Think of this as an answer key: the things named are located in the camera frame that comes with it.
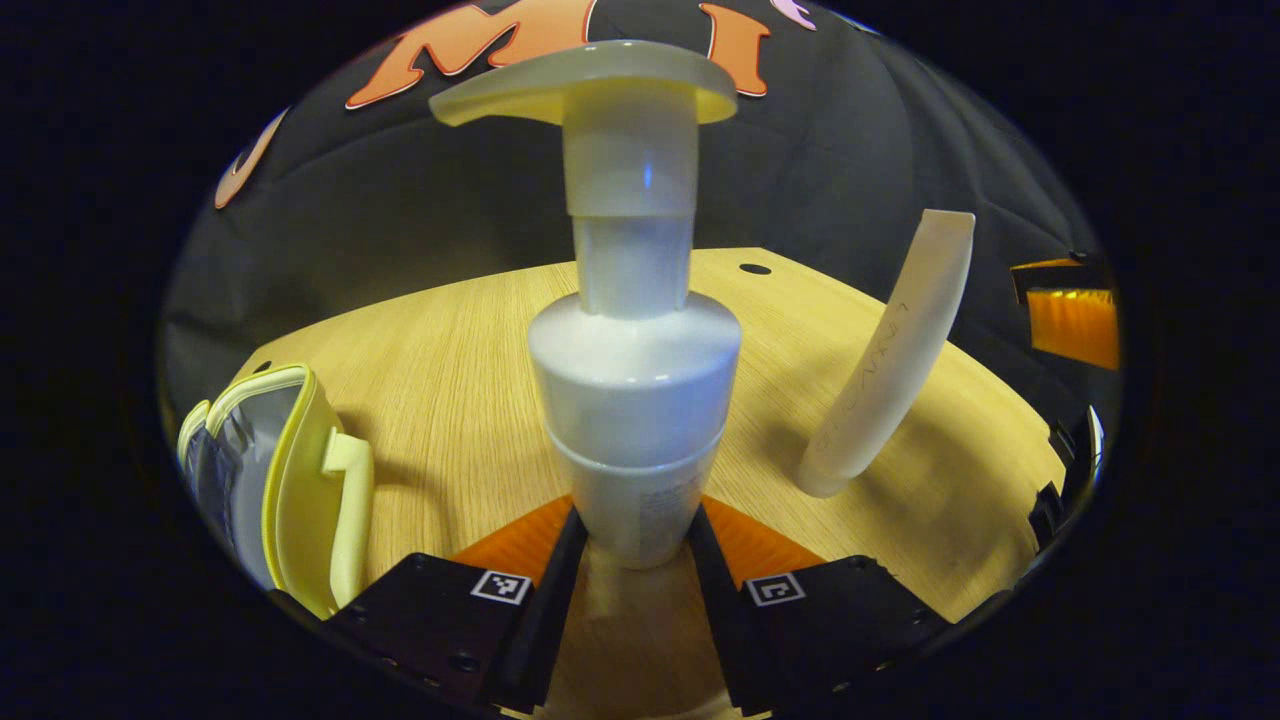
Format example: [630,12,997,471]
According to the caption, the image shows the pale yellow suitcase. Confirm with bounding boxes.
[177,362,376,621]

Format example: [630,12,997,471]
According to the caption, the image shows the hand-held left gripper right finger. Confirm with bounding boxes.
[685,497,951,716]

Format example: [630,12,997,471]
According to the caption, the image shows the white pump bottle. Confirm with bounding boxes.
[428,40,743,571]

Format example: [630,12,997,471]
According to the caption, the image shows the white squeeze tube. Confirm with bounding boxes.
[797,208,976,499]

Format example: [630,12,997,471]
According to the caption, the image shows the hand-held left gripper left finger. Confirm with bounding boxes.
[325,495,591,716]

